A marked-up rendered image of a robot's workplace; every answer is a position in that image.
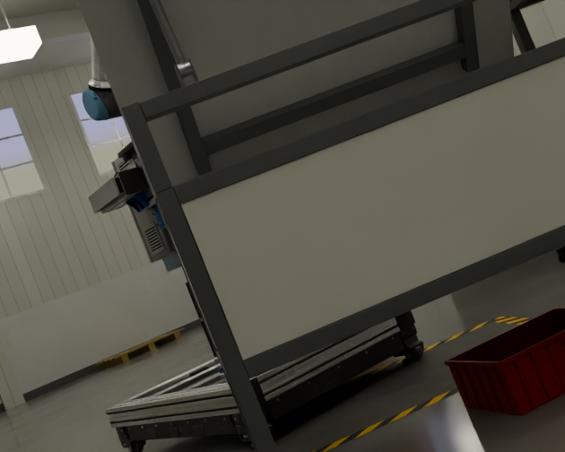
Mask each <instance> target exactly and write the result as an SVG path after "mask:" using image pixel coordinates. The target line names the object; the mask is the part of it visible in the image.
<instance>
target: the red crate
mask: <svg viewBox="0 0 565 452"><path fill-rule="evenodd" d="M444 362H445V365H448V366H449V368H450V371H451V373H452V376H453V378H454V380H455V382H456V386H457V388H458V391H459V393H460V395H461V397H462V399H463V402H464V404H465V407H466V408H471V409H478V410H484V411H491V412H498V413H511V414H517V415H523V414H525V413H528V412H530V411H532V410H534V409H535V408H536V407H538V406H540V405H542V404H545V403H547V402H549V401H551V400H552V399H553V398H555V397H557V396H560V395H562V394H564V393H565V308H558V309H551V310H549V311H547V312H545V313H543V314H542V315H540V316H538V317H535V318H533V319H531V320H529V321H526V322H525V323H523V324H521V325H519V326H516V327H514V328H512V329H510V330H508V331H507V332H505V333H503V334H500V335H497V336H495V337H493V338H492V339H490V340H488V341H486V342H484V343H481V344H479V345H477V346H475V347H473V348H471V349H469V350H467V351H465V352H462V353H460V354H458V355H457V356H455V357H453V358H451V359H448V360H446V361H444Z"/></svg>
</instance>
